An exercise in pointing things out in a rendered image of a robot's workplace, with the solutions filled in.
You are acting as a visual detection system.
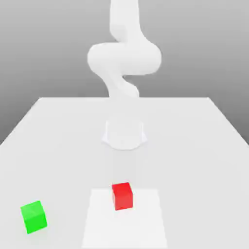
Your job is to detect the small red cube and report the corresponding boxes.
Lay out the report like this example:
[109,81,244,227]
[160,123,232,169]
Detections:
[111,181,134,211]

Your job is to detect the small green cube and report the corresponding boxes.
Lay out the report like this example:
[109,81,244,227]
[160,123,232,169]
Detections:
[20,200,48,235]

